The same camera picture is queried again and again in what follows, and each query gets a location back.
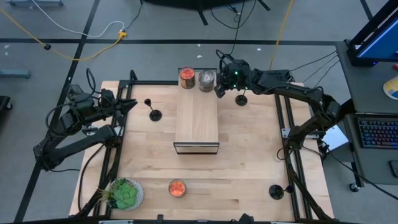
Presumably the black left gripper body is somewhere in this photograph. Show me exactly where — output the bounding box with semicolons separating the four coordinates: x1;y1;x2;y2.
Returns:
98;88;126;117

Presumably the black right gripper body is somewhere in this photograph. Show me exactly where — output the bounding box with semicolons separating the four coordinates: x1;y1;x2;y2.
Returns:
225;59;253;91

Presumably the metal tin candle grey wax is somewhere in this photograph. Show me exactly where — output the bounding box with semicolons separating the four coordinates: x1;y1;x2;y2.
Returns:
198;68;216;93

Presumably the black candlestick holder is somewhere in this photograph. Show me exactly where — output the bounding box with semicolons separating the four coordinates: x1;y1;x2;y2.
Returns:
268;184;295;201
234;86;249;107
144;98;163;123

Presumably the metal tin candle orange wax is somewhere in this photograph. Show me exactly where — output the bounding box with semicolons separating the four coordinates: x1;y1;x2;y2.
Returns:
168;179;188;199
178;66;197;90

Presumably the black perforated controller box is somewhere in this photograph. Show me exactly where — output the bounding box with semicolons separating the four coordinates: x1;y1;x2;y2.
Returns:
254;68;292;83
67;83;94;103

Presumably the wooden box platform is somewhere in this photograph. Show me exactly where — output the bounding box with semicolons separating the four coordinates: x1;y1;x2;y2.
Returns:
172;67;221;156

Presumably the black stand base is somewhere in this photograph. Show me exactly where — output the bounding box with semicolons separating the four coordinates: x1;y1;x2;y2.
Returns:
141;0;271;26

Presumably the green succulent in white pot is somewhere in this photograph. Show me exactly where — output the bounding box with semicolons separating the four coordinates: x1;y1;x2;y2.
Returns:
98;177;145;212

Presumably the grey metal floor bar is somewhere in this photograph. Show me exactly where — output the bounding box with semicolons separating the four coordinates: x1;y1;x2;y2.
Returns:
5;0;65;7
0;69;32;79

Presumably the black floor object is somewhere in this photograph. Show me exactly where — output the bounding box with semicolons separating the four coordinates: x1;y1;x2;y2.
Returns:
0;95;13;111

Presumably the white sheet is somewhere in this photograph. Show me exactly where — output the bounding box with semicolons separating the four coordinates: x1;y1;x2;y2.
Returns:
322;124;349;152

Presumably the grey computer cart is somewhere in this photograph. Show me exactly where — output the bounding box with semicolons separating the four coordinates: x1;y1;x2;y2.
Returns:
335;40;398;193

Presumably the black computer monitor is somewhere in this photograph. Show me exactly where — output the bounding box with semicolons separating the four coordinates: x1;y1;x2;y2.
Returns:
346;0;398;67

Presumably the black backlit keyboard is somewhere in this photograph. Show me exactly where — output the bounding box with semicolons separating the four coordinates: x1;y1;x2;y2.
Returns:
357;119;398;149

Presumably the white yellow blue disc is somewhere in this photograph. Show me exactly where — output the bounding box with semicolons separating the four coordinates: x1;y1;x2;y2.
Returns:
382;75;398;101

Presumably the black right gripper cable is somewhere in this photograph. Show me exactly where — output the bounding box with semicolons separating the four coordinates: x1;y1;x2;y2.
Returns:
215;49;239;65

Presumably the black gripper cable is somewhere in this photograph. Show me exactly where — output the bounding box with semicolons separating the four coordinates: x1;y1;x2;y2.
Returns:
85;67;98;94
215;49;239;65

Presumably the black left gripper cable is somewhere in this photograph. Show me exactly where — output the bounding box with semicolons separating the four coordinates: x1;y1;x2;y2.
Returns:
85;67;98;94

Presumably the black floor cable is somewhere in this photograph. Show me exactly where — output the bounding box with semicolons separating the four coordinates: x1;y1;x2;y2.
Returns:
219;0;246;57

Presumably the black aluminium table frame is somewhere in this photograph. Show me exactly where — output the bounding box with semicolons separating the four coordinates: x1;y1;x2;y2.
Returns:
74;68;335;224

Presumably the yellow power cable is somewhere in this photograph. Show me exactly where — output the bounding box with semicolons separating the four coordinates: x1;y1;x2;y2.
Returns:
0;7;128;62
269;0;295;71

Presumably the white power cable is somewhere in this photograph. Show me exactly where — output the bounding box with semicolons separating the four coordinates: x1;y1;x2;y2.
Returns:
30;0;126;39

